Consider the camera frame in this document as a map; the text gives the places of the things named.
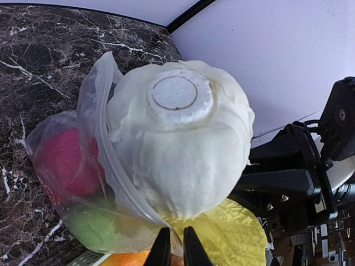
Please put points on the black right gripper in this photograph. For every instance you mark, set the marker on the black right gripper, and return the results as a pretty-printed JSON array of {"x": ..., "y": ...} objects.
[{"x": 286, "y": 183}]

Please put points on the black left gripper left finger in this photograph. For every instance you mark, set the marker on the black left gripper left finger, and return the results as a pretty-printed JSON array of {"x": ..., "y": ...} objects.
[{"x": 160, "y": 252}]

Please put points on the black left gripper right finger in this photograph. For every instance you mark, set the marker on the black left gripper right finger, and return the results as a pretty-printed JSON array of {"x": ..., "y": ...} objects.
[{"x": 194, "y": 253}]

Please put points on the green toy apple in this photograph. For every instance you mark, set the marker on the green toy apple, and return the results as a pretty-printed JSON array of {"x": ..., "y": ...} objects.
[{"x": 96, "y": 230}]

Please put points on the clear dotted zip top bag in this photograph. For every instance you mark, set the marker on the clear dotted zip top bag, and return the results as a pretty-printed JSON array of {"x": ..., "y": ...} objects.
[{"x": 139, "y": 224}]

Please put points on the toy napa cabbage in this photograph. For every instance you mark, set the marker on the toy napa cabbage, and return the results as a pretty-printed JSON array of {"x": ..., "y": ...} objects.
[{"x": 183, "y": 131}]

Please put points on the red toy pomegranate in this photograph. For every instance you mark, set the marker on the red toy pomegranate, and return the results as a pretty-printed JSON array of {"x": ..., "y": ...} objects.
[{"x": 64, "y": 171}]

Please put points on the orange yellow toy mango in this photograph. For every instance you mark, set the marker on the orange yellow toy mango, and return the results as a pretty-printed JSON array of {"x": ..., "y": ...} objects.
[{"x": 126, "y": 259}]

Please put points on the pale green plastic basket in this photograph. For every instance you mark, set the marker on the pale green plastic basket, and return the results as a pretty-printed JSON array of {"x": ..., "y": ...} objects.
[{"x": 89, "y": 258}]

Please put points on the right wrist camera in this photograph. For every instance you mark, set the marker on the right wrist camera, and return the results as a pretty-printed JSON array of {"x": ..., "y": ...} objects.
[{"x": 336, "y": 125}]

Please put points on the black right corner frame post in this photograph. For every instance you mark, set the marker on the black right corner frame post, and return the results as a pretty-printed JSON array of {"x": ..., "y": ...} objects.
[{"x": 188, "y": 14}]

